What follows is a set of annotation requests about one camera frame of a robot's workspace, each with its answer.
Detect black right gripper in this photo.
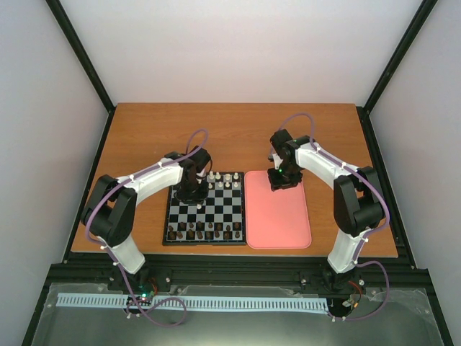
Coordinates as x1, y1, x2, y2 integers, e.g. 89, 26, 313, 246
267, 162, 302, 191

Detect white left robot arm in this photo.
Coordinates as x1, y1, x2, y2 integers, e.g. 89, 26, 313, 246
81, 146, 211, 290

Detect black aluminium frame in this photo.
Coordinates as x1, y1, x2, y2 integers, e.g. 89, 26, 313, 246
22, 1, 453, 345

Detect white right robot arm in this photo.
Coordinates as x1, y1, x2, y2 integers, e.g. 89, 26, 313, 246
267, 129, 389, 292

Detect pink plastic tray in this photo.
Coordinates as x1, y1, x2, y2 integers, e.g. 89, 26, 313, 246
244, 171, 312, 250

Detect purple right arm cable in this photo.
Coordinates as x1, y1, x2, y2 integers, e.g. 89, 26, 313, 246
274, 112, 392, 322

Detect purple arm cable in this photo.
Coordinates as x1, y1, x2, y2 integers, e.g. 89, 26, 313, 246
84, 129, 188, 327
274, 112, 392, 322

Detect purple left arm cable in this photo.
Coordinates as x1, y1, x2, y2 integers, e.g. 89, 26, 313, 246
84, 129, 188, 327

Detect light blue cable duct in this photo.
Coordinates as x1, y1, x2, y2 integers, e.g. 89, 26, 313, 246
55, 293, 328, 314

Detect black and white chessboard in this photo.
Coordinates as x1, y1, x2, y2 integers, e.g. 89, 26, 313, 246
163, 172, 246, 246

